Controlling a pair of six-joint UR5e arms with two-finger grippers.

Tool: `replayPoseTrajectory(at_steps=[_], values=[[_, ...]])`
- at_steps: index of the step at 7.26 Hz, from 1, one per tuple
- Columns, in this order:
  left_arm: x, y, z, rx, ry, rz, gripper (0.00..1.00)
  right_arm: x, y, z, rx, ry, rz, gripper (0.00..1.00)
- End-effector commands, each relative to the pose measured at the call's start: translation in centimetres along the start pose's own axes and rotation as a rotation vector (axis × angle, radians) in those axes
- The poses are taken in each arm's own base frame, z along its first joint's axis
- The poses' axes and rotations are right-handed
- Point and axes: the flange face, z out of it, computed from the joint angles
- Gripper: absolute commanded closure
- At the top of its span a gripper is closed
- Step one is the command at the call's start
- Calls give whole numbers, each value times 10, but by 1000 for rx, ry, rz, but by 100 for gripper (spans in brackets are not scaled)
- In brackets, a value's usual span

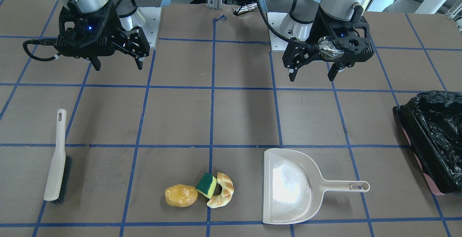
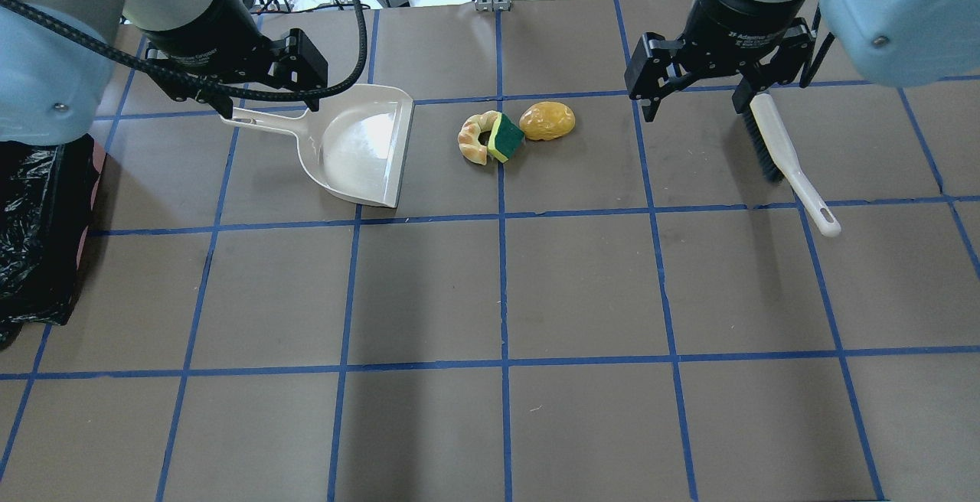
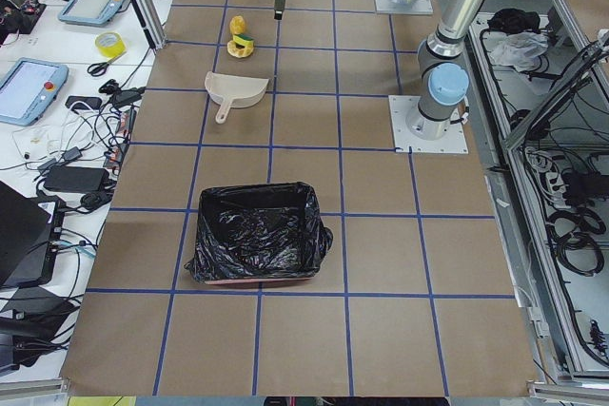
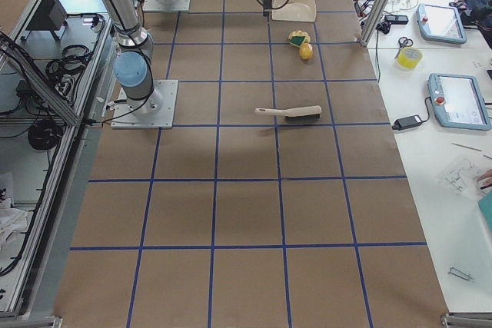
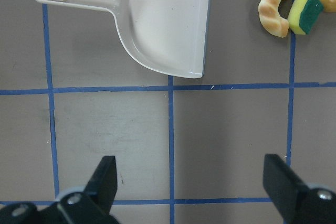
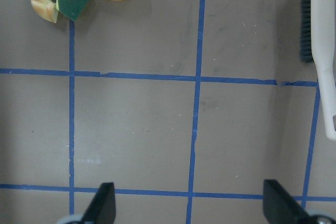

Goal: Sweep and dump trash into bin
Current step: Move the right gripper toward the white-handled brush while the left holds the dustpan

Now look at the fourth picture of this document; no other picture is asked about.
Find black monitor on shelf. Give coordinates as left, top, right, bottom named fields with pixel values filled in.
left=21, top=0, right=68, bottom=41

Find black handled scissors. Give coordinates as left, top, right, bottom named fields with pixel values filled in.
left=394, top=36, right=414, bottom=59

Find white crumpled cloth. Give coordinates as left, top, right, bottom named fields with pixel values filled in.
left=0, top=172, right=28, bottom=256

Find black power adapter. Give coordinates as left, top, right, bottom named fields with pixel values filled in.
left=392, top=114, right=423, bottom=131

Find metal clip on table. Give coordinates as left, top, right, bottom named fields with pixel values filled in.
left=448, top=267, right=474, bottom=282

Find teach pendant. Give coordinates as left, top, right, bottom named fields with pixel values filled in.
left=427, top=73, right=491, bottom=131
left=416, top=4, right=467, bottom=45

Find yellow green sponge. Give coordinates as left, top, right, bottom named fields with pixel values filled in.
left=288, top=30, right=311, bottom=48

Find near teach pendant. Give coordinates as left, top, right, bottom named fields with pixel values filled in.
left=427, top=73, right=491, bottom=131

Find yellow tape roll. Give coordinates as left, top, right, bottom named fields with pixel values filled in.
left=397, top=47, right=423, bottom=69

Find beige plastic dustpan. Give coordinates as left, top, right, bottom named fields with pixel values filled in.
left=271, top=0, right=317, bottom=22

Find clear plastic package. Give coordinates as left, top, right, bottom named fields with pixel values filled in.
left=437, top=156, right=491, bottom=200

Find far teach pendant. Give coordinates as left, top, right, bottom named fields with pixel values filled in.
left=416, top=4, right=467, bottom=45

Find black coiled cable bundle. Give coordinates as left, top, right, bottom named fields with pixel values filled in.
left=27, top=118, right=58, bottom=151

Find beige hand brush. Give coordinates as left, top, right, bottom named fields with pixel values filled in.
left=254, top=105, right=322, bottom=122

